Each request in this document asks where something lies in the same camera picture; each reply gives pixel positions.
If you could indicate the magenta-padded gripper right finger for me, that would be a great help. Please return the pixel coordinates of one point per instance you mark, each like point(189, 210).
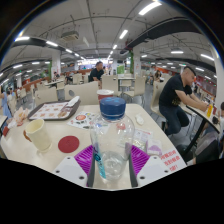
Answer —
point(141, 158)

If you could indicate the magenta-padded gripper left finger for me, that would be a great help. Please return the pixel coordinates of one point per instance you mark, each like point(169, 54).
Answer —
point(81, 156)

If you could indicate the clear blue-capped water bottle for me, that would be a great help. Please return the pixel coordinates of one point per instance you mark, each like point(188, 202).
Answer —
point(111, 146)

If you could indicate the small purple packet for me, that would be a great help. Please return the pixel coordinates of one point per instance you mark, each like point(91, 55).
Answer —
point(154, 147)

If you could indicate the round red coaster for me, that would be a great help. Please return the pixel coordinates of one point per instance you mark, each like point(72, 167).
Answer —
point(68, 144)

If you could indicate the clear plastic packet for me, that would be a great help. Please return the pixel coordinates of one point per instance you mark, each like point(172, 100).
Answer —
point(143, 136)

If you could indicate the pink notice sticker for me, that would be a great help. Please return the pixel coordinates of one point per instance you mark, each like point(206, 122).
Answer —
point(171, 160)

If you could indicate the colourful paper leaflet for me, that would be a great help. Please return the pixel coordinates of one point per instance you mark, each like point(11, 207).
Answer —
point(80, 119)

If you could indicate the small white wrapper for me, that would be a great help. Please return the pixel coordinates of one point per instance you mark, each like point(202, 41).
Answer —
point(139, 119)

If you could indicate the brown food tray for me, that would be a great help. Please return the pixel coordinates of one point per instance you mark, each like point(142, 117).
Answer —
point(50, 110)

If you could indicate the white paper napkin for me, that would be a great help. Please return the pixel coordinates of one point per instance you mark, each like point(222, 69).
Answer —
point(73, 101)

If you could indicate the beige chair with hole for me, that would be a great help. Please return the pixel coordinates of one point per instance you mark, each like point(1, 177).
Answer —
point(83, 93)
point(45, 96)

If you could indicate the neighbouring cream table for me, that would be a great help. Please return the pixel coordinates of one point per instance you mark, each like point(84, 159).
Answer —
point(200, 115)

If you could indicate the group of beige chairs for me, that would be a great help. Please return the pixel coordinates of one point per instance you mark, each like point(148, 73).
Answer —
point(110, 83)

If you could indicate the yellow squeeze bottle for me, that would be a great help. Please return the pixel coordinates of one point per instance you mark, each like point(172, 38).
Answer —
point(209, 111)

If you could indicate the ceiling air conditioner unit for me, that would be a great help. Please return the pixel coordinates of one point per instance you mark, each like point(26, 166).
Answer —
point(70, 35)

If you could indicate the ceiling lights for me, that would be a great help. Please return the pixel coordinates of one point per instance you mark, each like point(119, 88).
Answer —
point(150, 7)

